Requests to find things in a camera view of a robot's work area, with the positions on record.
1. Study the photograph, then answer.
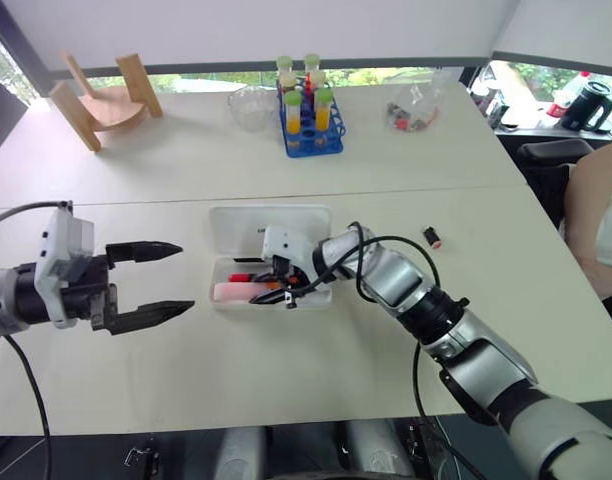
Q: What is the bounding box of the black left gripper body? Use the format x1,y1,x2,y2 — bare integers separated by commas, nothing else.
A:
59,253,121,334

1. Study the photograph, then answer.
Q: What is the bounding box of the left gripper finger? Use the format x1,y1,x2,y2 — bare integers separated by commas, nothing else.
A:
105,240,185,267
105,299,197,337

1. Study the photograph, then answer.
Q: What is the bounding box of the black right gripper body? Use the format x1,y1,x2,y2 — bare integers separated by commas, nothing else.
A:
269,254,313,302

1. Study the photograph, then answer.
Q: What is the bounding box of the white plastic pencil case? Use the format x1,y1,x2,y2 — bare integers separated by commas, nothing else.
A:
207,204,334,312

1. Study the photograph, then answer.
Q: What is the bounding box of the pink eraser block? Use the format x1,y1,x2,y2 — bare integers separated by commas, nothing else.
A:
213,281,267,304

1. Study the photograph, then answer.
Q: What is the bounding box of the blue test tube rack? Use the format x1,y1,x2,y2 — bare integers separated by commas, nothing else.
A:
276,82,347,160

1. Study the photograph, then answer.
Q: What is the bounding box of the wooden curved stand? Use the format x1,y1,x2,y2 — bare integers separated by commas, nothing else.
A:
47,49,165,153

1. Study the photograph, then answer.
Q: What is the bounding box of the clear glass bowl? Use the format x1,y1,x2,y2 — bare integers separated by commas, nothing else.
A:
227,85,278,133

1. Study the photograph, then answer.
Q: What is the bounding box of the green capped tube orange liquid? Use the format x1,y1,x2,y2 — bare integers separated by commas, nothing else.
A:
313,88,334,133
283,90,304,137

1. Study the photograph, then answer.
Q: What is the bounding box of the grey rounded robot leg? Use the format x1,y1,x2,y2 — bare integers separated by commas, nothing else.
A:
217,424,268,480
344,418,418,477

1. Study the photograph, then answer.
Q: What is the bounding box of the clear plastic bag of parts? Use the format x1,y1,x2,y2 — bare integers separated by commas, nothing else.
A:
384,69,455,136

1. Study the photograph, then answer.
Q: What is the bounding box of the black office chair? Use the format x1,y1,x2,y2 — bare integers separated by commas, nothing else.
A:
515,139,595,229

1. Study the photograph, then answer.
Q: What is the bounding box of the seated person in white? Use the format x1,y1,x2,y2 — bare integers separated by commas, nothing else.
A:
564,139,612,306

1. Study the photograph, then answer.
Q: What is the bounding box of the red drink bottle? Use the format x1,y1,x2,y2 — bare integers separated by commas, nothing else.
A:
545,69,593,119

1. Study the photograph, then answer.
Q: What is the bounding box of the black electric kettle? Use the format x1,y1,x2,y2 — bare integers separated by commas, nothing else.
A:
560,79,612,133

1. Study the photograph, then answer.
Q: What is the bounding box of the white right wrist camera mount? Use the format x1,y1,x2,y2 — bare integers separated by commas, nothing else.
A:
259,225,333,292

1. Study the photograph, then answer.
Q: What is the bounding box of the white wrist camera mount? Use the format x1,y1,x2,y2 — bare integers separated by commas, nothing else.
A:
259,225,333,292
32,201,96,330

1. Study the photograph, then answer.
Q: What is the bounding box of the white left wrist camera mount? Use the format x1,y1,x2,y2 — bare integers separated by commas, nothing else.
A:
32,201,96,330

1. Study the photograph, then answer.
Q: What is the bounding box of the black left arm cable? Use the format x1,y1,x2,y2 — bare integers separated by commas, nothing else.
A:
0,199,73,480

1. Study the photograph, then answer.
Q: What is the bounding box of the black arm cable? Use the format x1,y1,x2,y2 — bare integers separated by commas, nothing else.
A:
284,221,492,480
0,199,73,480

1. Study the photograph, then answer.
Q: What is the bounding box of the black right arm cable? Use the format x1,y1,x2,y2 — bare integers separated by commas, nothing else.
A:
284,221,492,480

